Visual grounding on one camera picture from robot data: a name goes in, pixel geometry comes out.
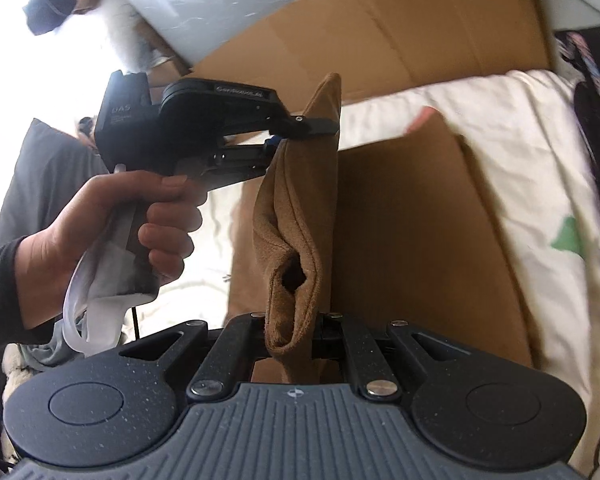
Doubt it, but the white fluffy rug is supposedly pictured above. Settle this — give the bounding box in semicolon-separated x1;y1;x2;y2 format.
0;342;37;462

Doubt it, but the cream bear print blanket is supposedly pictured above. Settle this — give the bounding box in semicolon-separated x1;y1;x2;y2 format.
145;67;600;480

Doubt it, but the brown t-shirt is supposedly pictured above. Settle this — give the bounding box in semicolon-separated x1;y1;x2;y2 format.
225;72;537;387

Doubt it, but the brown cardboard sheet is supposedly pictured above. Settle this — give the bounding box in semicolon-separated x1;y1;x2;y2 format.
145;0;554;104

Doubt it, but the teddy bear toy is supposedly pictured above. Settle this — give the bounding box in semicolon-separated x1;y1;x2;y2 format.
79;116;100;147

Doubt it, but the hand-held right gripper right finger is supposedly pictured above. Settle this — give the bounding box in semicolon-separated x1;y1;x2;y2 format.
312;312;474;402

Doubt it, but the floral patterned cloth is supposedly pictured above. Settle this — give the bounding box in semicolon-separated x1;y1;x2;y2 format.
555;30;600;172

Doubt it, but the white wrist strap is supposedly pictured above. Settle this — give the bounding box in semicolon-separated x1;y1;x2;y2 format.
62;210;157;359

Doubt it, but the person's left forearm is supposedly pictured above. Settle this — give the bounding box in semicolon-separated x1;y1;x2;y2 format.
0;237;67;362

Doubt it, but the grey-blue garment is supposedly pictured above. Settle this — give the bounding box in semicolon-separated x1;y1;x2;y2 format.
2;310;87;372

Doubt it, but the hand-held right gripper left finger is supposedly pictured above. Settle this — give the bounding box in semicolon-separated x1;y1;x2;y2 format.
120;312;268;402

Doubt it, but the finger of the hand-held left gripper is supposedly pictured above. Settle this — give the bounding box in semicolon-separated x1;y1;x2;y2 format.
262;136;287;161
274;111;341;137

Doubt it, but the person's left hand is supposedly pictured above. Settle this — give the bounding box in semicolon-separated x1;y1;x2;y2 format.
17;171;206;319

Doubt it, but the dark grey pillow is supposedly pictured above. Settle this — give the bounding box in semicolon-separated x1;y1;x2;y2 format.
0;117;112;252

